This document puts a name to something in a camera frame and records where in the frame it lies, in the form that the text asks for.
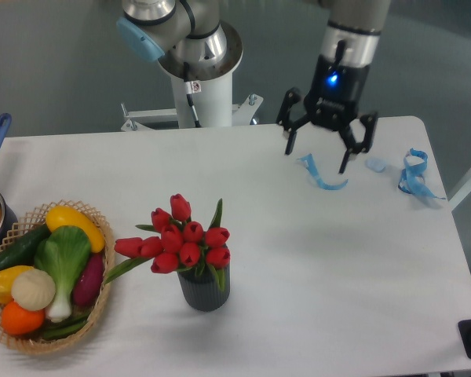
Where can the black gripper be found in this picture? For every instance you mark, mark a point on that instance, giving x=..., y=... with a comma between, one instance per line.
x=333, y=98

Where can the red tulip bouquet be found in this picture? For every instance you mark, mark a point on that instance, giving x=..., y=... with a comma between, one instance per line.
x=179, y=244

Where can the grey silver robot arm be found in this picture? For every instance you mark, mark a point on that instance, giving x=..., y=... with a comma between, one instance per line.
x=199, y=51

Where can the dark grey ribbed vase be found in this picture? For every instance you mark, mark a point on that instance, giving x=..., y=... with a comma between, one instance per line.
x=203, y=292

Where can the curved blue tape strip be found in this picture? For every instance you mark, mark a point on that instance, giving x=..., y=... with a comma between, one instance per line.
x=309, y=164

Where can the tangled blue tape strip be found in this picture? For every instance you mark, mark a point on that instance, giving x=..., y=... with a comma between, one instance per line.
x=412, y=180

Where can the purple sweet potato toy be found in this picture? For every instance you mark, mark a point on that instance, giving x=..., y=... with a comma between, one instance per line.
x=88, y=286

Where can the green bok choy toy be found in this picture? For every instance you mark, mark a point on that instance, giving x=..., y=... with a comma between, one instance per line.
x=63, y=255

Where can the dark green cucumber toy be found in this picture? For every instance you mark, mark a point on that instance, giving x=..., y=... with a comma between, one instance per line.
x=23, y=249

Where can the green bean pod toy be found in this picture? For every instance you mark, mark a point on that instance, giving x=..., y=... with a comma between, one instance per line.
x=65, y=328

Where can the cream steamed bun toy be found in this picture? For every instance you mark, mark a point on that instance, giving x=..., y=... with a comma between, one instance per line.
x=33, y=290

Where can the yellow bell pepper toy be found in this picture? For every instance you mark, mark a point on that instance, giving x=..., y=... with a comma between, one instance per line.
x=7, y=278

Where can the woven wicker basket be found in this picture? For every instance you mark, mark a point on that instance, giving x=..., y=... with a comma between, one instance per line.
x=34, y=345

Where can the orange fruit toy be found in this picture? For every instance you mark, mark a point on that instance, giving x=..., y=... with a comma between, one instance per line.
x=18, y=321

